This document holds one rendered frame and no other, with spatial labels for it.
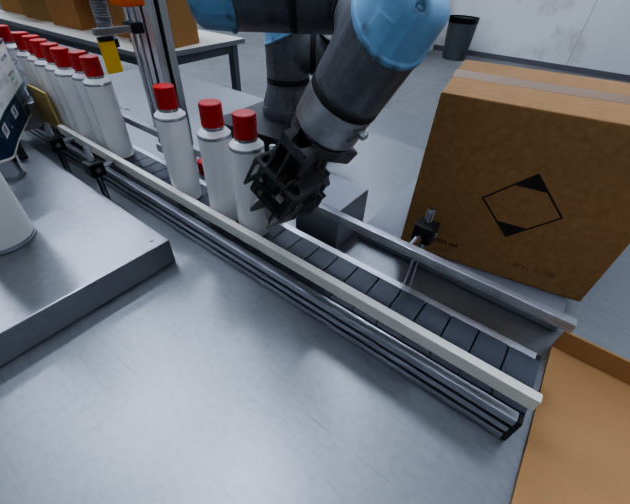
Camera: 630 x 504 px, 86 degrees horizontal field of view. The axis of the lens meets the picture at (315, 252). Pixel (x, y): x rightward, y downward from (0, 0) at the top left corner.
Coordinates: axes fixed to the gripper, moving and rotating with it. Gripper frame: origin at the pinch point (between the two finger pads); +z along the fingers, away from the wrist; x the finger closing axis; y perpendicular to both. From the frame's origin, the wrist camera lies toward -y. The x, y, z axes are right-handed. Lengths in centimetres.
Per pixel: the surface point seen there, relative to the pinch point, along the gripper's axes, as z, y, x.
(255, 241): 1.9, 5.1, 1.4
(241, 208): 1.4, 3.2, -4.2
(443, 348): -13.6, 5.1, 27.7
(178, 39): 101, -111, -152
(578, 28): 41, -723, 1
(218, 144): -4.0, 2.3, -12.6
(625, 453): -18, -1, 51
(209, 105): -8.0, 2.0, -16.2
